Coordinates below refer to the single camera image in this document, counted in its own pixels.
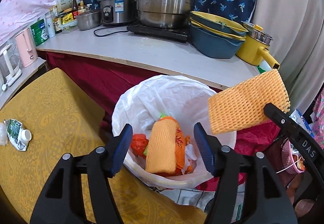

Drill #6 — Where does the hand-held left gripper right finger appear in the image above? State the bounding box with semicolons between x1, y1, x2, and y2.
194;123;298;224

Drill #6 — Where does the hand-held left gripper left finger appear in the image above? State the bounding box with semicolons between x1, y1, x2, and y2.
30;123;133;224

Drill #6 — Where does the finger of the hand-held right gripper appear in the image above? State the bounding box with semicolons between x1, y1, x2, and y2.
263;103;297;134

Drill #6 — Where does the orange plastic bag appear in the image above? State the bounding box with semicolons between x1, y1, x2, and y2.
130;133;150;158

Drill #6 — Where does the orange printed plastic packet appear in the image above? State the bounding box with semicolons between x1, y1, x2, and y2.
158;116;192;170

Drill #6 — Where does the orange foam net sleeve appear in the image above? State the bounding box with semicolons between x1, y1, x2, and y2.
208;69;291;135
145;120;181;174

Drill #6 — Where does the bin with white liner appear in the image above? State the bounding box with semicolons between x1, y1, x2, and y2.
111;75;237;189

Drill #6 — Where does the person's right hand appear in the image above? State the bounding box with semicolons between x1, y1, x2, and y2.
286;181;321;220

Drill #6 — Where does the crumpled white tissue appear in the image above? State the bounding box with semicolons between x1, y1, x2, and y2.
183;144;201;167

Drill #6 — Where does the pink plastic basket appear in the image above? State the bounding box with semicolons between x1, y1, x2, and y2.
280;138;307;174

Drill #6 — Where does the blue white box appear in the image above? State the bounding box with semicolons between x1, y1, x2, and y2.
290;109;314;136

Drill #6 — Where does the pink floral cloth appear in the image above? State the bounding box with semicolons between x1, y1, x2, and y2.
311;87;324;144

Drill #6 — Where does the green white packet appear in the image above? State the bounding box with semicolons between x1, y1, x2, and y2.
256;61;273;74

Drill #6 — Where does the dark red cloth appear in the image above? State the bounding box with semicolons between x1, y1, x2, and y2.
46;52;279;189

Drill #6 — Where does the yellow patterned tablecloth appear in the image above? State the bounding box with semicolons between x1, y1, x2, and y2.
0;67;208;224

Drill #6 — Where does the steel pot insert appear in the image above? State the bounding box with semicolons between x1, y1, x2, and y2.
241;21;274;45

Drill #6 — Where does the beige curtain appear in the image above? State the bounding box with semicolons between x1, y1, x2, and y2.
247;0;324;114

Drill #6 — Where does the blue basin yellow inside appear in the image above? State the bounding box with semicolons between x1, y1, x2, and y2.
190;19;247;41
189;24;245;60
190;11;249;35

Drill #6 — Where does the crushed drink carton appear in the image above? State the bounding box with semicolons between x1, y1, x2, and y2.
3;119;32;151

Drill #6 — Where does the clear plastic wrapper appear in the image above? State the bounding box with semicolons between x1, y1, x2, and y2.
0;123;8;146

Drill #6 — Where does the black induction cooker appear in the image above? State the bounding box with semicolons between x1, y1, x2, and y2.
127;21;192;42

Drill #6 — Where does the clear plastic container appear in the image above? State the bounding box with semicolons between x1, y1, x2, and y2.
62;21;78;33

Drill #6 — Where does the small steel pot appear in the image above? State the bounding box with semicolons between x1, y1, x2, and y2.
75;4;102;31

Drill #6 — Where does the steel rice cooker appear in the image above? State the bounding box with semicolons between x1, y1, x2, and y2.
98;0;139;27

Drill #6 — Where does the white electric kettle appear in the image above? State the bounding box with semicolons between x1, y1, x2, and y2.
0;44;23;87

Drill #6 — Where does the pink electric kettle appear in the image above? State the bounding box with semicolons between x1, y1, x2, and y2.
15;28;38;68

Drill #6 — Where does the dark bottle white label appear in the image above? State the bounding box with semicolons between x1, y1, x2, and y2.
53;6;63;35

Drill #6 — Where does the green tissue pack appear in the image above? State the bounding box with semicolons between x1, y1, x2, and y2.
30;18;49;47

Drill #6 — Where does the white plastic bottle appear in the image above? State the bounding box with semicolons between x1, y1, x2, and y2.
46;11;56;38

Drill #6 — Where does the dark sauce bottle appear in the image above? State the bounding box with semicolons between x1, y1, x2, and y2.
71;0;79;19

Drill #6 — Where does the white printed box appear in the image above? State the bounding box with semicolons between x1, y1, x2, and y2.
57;0;77;12

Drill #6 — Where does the yellow pot with handle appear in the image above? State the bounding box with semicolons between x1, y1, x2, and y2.
235;25;281;70

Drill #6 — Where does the black power cable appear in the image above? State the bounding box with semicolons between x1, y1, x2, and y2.
93;25;132;37

